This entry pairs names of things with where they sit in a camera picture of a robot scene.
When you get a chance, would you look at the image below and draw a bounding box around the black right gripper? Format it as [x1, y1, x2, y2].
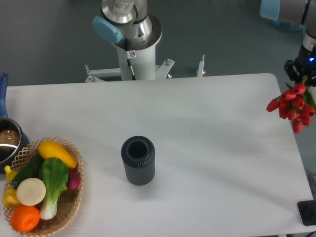
[284, 45, 316, 87]

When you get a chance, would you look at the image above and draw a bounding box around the red tulip bouquet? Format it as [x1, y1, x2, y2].
[266, 76, 316, 133]

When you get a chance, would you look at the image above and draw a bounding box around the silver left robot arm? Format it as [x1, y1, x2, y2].
[92, 0, 162, 51]

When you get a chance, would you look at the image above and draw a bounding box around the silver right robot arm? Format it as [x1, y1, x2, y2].
[260, 0, 316, 87]

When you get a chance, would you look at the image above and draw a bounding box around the black device at table corner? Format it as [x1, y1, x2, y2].
[297, 200, 316, 226]

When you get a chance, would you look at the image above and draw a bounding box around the dark grey ribbed vase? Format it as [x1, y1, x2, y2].
[121, 136, 156, 186]

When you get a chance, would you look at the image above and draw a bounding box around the purple red radish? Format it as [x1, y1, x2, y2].
[66, 169, 81, 190]

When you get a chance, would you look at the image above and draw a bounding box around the yellow squash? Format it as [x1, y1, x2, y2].
[38, 140, 77, 169]

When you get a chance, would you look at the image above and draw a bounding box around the green bok choy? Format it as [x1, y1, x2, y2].
[39, 158, 69, 220]

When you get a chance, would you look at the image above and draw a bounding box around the woven wicker basket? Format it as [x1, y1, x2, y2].
[10, 137, 84, 237]

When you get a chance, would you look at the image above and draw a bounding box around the dark green cucumber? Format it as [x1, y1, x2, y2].
[11, 153, 44, 189]

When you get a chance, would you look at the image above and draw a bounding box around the orange fruit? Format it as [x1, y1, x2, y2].
[10, 206, 40, 232]

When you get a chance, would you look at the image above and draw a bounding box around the yellow bell pepper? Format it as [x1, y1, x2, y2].
[2, 165, 22, 210]

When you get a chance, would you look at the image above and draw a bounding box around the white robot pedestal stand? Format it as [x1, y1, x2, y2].
[84, 43, 207, 83]

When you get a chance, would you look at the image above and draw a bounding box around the black cable on pedestal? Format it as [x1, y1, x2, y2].
[124, 38, 137, 80]

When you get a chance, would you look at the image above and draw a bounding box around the blue handled saucepan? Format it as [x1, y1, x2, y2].
[0, 73, 29, 174]

